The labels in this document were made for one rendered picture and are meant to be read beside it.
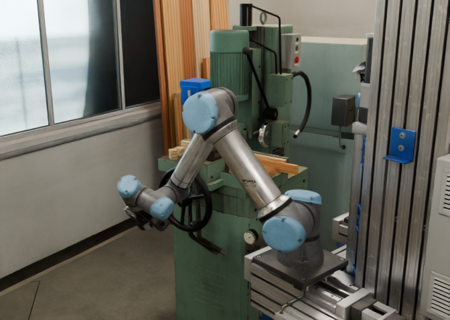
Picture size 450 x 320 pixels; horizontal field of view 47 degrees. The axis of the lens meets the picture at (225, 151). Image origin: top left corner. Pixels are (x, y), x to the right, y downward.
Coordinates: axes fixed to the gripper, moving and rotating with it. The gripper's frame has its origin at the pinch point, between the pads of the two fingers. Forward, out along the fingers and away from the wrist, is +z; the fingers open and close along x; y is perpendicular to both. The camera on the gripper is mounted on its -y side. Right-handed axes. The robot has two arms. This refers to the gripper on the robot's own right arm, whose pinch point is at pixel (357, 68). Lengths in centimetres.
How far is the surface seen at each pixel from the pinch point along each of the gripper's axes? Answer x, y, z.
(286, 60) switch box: -19.0, 24.7, 14.6
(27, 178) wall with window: -14, 158, 114
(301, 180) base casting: 38, 48, 11
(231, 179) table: 2, 83, -4
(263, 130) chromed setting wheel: -1, 55, 7
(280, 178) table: 13, 66, -12
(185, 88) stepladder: -7, 52, 99
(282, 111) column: 4.1, 36.4, 19.8
